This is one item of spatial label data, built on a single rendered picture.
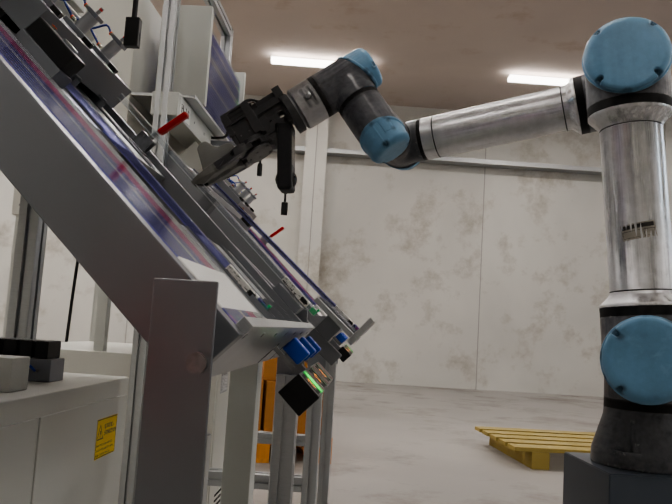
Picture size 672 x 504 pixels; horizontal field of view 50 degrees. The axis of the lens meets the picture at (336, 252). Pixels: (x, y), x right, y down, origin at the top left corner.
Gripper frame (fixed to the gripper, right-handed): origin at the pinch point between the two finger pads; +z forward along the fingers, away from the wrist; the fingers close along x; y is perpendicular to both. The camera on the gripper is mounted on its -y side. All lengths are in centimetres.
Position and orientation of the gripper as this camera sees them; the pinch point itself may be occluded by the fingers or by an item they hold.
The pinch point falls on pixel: (202, 183)
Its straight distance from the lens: 124.0
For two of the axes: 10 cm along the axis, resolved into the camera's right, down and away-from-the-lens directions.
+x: -0.5, -1.1, -9.9
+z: -8.5, 5.3, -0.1
